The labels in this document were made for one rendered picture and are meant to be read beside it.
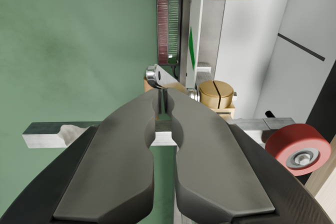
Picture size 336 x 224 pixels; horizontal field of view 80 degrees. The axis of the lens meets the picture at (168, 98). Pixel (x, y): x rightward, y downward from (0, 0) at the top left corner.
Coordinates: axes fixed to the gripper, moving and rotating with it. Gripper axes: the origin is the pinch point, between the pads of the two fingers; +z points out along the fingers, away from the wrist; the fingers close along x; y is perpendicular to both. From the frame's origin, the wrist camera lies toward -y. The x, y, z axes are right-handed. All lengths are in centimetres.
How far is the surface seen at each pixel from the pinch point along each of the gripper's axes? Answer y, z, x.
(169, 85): 1.0, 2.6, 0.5
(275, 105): 21.6, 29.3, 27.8
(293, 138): 13.1, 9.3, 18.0
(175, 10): -0.1, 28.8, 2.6
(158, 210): 197, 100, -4
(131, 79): 50, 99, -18
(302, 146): 13.8, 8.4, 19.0
